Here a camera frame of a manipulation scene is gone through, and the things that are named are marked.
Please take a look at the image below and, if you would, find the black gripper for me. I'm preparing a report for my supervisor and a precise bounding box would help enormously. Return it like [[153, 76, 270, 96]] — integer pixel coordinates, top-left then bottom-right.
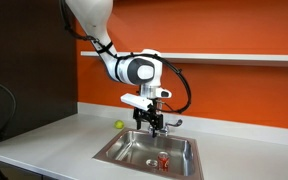
[[132, 103, 165, 139]]

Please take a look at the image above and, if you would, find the red soda can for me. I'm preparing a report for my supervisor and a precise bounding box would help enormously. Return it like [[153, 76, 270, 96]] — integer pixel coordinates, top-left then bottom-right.
[[157, 151, 170, 173]]

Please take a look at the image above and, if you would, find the white counter backsplash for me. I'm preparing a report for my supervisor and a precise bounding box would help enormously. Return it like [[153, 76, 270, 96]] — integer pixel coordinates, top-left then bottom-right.
[[77, 101, 288, 149]]

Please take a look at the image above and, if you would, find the stainless steel sink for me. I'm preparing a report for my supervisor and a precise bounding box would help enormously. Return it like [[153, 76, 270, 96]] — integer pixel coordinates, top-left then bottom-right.
[[93, 127, 205, 180]]

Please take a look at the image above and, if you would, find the yellow-green tennis ball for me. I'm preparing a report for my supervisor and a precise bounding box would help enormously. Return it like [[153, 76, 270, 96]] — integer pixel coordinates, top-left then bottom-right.
[[114, 120, 125, 130]]

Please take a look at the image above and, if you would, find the metal sink drain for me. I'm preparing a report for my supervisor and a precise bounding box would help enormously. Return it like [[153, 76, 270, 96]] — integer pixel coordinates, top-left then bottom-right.
[[145, 158, 159, 168]]

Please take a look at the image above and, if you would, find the chrome faucet with handles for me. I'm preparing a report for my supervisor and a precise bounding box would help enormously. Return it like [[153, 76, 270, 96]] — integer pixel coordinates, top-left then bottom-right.
[[147, 118, 184, 136]]

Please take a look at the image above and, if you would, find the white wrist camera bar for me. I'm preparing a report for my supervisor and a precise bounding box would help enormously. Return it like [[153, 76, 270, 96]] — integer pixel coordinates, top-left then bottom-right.
[[120, 93, 154, 112]]

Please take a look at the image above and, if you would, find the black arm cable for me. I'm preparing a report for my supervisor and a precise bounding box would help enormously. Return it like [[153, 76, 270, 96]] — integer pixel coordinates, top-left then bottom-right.
[[59, 0, 193, 115]]

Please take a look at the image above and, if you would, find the white wall shelf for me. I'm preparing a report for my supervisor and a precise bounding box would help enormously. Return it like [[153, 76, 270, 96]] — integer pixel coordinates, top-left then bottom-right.
[[80, 50, 288, 69]]

